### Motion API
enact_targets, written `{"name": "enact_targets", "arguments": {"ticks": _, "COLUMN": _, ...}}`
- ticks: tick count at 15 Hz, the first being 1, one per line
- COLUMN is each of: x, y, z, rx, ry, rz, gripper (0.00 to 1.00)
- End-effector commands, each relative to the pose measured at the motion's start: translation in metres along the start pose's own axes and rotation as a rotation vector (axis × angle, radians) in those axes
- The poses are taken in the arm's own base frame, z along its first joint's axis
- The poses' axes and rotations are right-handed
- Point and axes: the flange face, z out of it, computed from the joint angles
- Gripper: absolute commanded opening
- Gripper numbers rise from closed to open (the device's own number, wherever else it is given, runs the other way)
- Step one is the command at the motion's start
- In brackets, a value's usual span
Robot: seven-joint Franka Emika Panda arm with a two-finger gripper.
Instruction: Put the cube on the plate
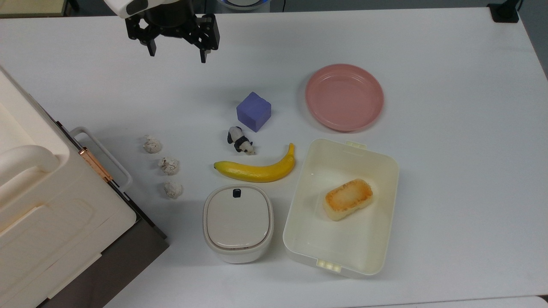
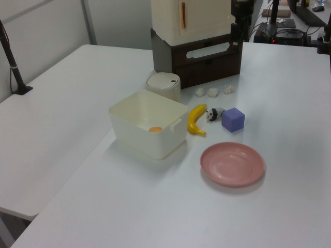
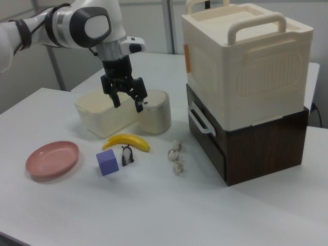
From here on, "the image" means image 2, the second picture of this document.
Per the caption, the black laptop keyboard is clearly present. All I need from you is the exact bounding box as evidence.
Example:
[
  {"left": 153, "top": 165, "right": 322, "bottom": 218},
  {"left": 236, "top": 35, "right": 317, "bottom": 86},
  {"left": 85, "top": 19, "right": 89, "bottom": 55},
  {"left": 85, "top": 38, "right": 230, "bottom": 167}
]
[{"left": 293, "top": 4, "right": 327, "bottom": 27}]

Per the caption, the dark brown wooden drawer box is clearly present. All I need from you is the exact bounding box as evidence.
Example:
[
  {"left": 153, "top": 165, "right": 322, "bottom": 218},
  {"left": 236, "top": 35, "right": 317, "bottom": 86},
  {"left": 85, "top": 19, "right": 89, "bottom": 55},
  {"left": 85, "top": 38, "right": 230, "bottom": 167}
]
[{"left": 150, "top": 27, "right": 243, "bottom": 90}]

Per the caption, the small panda figurine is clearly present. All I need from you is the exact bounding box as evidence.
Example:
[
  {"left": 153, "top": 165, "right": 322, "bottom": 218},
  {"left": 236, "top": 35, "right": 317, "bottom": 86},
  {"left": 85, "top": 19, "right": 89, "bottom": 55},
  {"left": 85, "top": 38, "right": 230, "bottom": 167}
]
[{"left": 205, "top": 107, "right": 227, "bottom": 122}]

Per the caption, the small cream trash can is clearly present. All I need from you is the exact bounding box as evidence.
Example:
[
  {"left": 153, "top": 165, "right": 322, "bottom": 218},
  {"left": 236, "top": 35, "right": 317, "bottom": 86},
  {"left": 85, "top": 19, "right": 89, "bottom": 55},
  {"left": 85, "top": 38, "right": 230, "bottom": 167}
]
[{"left": 145, "top": 72, "right": 182, "bottom": 102}]

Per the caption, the black table clamp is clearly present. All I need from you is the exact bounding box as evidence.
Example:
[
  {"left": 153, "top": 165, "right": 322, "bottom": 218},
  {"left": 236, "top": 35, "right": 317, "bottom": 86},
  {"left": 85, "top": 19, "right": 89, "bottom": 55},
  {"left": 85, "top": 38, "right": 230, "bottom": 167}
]
[{"left": 316, "top": 25, "right": 331, "bottom": 55}]

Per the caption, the cream open storage bin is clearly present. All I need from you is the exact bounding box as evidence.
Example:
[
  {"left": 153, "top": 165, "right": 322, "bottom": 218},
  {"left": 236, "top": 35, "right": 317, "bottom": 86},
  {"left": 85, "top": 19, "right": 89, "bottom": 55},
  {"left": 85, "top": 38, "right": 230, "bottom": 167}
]
[{"left": 108, "top": 89, "right": 189, "bottom": 161}]

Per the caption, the pink plate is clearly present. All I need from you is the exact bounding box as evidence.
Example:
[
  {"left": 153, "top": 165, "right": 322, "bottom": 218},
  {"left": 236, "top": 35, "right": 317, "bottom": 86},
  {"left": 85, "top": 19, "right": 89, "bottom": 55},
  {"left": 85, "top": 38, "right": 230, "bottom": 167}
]
[{"left": 199, "top": 142, "right": 266, "bottom": 188}]

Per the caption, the purple cube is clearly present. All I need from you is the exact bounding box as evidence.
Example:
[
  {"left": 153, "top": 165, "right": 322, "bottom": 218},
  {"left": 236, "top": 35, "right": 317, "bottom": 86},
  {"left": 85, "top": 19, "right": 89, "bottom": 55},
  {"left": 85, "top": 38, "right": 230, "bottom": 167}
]
[{"left": 221, "top": 107, "right": 246, "bottom": 133}]

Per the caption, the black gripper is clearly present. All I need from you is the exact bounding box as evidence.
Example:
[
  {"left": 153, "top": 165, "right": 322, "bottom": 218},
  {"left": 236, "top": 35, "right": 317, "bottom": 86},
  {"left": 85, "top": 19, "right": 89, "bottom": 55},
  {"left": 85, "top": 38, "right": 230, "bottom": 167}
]
[{"left": 230, "top": 0, "right": 253, "bottom": 53}]

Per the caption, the dark brown stand pole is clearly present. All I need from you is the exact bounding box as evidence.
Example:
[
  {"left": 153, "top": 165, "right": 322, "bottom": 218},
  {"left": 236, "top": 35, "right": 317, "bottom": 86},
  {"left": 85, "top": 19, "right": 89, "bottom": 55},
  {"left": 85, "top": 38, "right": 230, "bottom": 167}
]
[{"left": 268, "top": 0, "right": 280, "bottom": 24}]

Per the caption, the cream toy fridge box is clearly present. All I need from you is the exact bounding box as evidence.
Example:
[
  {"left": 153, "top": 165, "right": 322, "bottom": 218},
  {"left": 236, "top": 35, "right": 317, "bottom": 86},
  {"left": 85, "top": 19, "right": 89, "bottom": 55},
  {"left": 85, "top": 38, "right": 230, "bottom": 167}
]
[{"left": 151, "top": 0, "right": 236, "bottom": 44}]

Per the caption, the black camera stand pole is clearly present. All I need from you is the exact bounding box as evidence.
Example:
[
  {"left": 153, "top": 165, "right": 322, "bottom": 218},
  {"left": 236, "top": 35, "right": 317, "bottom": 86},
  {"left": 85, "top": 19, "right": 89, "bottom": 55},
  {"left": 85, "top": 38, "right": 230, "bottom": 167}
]
[{"left": 0, "top": 19, "right": 34, "bottom": 96}]

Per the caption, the yellow toy banana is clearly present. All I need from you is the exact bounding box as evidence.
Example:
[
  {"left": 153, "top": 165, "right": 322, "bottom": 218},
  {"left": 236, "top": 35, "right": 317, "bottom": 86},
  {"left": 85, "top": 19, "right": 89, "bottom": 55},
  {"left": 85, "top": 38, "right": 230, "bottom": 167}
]
[{"left": 187, "top": 103, "right": 208, "bottom": 136}]

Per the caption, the black control box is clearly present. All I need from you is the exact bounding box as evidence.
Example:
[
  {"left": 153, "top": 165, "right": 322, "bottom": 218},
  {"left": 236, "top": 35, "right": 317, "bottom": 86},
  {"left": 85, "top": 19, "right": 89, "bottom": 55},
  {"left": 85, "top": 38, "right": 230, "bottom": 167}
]
[{"left": 254, "top": 23, "right": 312, "bottom": 47}]

